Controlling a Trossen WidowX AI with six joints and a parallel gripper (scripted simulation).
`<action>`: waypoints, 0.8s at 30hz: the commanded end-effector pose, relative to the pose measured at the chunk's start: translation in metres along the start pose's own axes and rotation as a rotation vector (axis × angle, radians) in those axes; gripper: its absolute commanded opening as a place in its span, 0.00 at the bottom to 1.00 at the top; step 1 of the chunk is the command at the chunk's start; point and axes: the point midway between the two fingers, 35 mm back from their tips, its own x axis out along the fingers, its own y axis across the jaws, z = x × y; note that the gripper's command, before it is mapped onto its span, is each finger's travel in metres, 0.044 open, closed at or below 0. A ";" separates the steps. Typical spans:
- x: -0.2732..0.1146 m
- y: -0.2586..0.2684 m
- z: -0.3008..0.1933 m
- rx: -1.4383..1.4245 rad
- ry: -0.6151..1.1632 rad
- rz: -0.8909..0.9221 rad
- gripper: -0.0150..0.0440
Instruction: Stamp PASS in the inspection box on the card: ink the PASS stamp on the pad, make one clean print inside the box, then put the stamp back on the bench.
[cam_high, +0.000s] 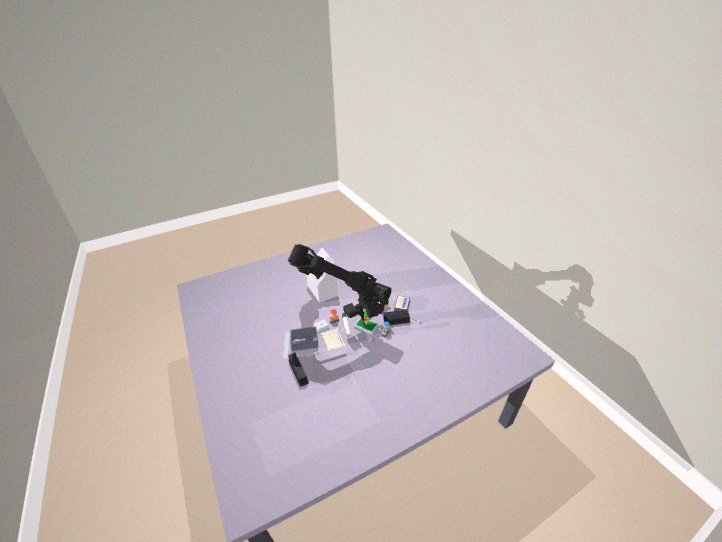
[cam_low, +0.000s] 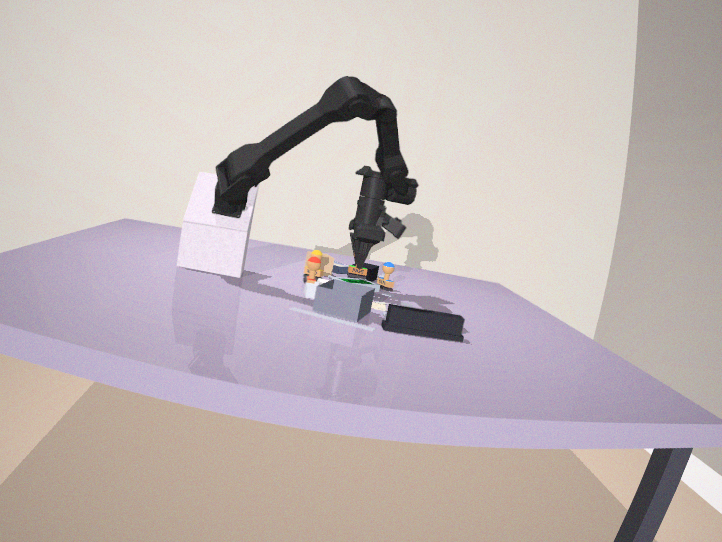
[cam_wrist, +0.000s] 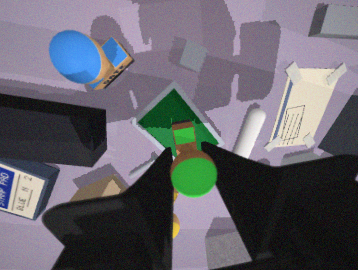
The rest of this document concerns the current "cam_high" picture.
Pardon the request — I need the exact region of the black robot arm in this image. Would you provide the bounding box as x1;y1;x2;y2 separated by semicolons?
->
287;244;392;318

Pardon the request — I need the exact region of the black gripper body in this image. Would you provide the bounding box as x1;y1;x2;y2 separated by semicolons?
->
343;292;388;318

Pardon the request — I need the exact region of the cream paper card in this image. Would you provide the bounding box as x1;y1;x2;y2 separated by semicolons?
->
320;328;346;352

